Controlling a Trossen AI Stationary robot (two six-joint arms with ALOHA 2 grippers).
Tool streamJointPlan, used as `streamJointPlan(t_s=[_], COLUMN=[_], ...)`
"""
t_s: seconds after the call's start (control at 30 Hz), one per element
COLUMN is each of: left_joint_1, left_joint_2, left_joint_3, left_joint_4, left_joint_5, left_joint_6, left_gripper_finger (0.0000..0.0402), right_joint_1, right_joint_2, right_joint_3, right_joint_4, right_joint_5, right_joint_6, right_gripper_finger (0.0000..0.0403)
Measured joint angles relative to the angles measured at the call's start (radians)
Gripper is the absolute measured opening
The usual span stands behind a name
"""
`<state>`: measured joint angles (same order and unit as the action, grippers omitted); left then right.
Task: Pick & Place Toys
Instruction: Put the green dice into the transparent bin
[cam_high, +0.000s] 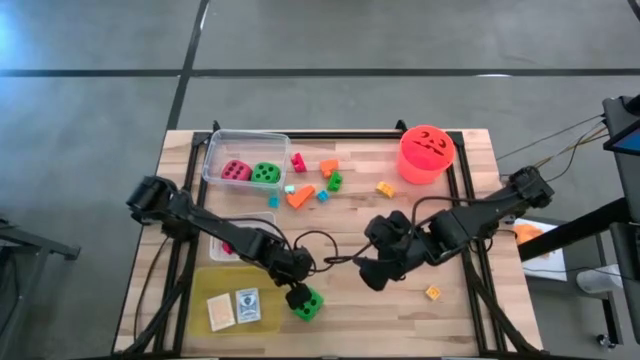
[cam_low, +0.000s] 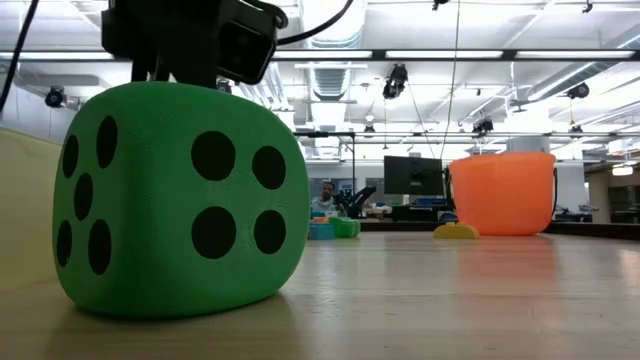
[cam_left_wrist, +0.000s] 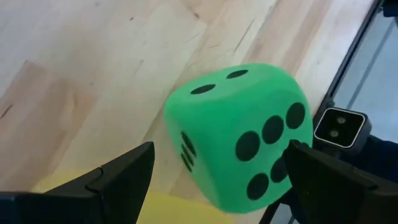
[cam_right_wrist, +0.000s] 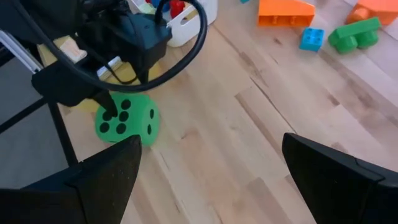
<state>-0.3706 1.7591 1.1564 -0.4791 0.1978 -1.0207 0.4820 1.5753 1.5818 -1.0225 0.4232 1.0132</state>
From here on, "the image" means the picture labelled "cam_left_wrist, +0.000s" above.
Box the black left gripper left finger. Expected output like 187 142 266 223
43 141 155 224

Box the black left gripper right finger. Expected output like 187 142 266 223
282 139 396 224

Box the green foam die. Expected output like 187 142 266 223
164 63 314 215

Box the yellow plastic tray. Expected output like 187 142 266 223
30 169 237 224

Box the black table-level camera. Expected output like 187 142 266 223
313 107 373 156

